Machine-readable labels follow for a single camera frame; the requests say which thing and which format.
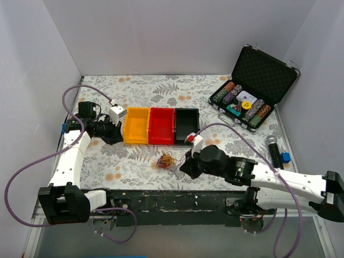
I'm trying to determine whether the coloured wire bundle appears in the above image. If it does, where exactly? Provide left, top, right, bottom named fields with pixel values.
left=150, top=150, right=186, bottom=179

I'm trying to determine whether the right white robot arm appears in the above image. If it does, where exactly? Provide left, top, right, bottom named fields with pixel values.
left=180, top=145, right=343, bottom=223

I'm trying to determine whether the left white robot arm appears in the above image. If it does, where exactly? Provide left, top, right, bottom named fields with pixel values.
left=38, top=102, right=127, bottom=225

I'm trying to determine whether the yellow plastic bin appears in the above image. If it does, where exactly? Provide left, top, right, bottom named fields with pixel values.
left=123, top=107, right=151, bottom=145

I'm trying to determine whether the floral table mat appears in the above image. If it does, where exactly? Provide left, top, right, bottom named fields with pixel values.
left=68, top=75, right=291, bottom=191

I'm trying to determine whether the black plastic bin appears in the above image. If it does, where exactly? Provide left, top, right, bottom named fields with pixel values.
left=174, top=108, right=200, bottom=145

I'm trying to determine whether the red plastic bin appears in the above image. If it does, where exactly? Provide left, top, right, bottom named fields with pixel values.
left=148, top=107, right=175, bottom=145

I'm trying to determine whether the black microphone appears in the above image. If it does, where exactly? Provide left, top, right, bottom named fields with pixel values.
left=266, top=135, right=284, bottom=169

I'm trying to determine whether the yellow dealer chip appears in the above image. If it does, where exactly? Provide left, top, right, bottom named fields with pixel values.
left=241, top=101, right=252, bottom=110

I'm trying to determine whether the blue toy block right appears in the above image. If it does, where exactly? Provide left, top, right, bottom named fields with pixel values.
left=281, top=152, right=291, bottom=163

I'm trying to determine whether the black poker chip case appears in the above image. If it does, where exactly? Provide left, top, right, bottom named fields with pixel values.
left=208, top=45, right=300, bottom=132

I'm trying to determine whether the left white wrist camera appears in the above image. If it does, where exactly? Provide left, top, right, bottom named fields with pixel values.
left=108, top=105, right=127, bottom=126

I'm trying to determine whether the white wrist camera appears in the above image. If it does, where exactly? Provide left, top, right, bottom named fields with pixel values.
left=108, top=105, right=127, bottom=126
left=185, top=133, right=203, bottom=156

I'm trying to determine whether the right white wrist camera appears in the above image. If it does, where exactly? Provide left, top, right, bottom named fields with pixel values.
left=185, top=133, right=203, bottom=156

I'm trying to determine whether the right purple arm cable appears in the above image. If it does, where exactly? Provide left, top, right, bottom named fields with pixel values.
left=193, top=123, right=304, bottom=258

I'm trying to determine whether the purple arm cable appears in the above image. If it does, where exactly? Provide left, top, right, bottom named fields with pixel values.
left=4, top=84, right=138, bottom=244
left=193, top=123, right=304, bottom=258

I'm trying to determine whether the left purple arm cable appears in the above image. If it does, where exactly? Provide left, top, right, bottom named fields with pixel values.
left=4, top=84, right=138, bottom=244

